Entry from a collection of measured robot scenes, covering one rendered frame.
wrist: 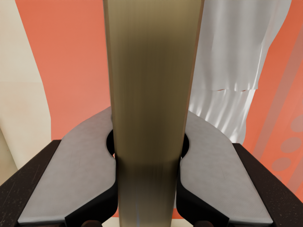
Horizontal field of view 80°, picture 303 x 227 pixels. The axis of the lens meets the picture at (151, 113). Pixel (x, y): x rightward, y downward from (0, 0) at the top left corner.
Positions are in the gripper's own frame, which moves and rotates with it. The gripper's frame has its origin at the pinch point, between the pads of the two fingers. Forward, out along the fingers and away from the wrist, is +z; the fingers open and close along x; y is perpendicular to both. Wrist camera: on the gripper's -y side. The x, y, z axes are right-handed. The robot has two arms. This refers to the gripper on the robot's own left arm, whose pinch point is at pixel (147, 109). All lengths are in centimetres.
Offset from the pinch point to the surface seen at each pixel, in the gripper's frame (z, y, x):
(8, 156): 4.6, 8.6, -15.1
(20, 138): 5.1, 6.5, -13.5
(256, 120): 5.2, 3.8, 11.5
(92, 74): 5.2, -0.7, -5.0
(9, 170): 4.0, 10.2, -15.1
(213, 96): 4.5, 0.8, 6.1
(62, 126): 5.2, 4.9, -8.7
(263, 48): 4.8, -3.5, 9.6
